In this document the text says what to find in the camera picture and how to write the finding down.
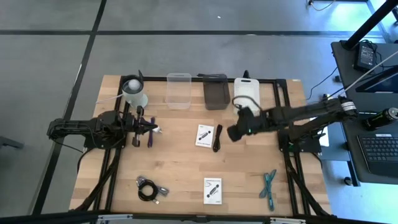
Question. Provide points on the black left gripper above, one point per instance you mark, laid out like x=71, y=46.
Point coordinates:
x=136, y=124

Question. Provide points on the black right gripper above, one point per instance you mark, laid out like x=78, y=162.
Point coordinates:
x=252, y=119

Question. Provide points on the white printed product box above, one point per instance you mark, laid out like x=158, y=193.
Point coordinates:
x=212, y=190
x=204, y=135

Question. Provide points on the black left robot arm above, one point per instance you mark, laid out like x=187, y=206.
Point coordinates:
x=77, y=126

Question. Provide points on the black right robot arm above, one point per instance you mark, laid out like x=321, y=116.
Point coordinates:
x=311, y=110

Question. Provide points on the dark grey plastic bin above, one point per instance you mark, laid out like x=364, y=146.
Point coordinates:
x=216, y=93

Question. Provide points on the white plastic bin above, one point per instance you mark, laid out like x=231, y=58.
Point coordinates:
x=246, y=88

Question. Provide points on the clear plastic bin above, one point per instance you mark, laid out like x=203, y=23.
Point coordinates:
x=178, y=91

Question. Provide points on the tall translucent white container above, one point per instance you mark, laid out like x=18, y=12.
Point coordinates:
x=133, y=93

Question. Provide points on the white paper sheet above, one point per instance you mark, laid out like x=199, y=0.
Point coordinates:
x=325, y=138

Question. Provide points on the black caster wheel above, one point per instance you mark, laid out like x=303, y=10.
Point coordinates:
x=348, y=181

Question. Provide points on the black side desk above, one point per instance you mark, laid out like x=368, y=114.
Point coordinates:
x=345, y=77

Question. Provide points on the grey chair leg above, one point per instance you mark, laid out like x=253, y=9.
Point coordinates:
x=9, y=143

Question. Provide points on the long white rod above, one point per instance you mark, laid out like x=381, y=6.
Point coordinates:
x=367, y=73

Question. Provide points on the black keyboard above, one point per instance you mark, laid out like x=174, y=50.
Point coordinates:
x=379, y=152

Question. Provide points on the dark drink can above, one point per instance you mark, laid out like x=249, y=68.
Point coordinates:
x=381, y=119

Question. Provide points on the black power adapter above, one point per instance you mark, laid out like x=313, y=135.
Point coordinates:
x=364, y=56

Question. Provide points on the black tablet screen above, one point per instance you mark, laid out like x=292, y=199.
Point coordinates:
x=379, y=82

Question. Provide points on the black pole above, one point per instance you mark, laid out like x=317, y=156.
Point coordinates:
x=370, y=23

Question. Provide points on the black aluminium frame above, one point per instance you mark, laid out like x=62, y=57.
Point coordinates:
x=292, y=174

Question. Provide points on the silver aluminium rail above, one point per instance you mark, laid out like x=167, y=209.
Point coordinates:
x=287, y=221
x=113, y=217

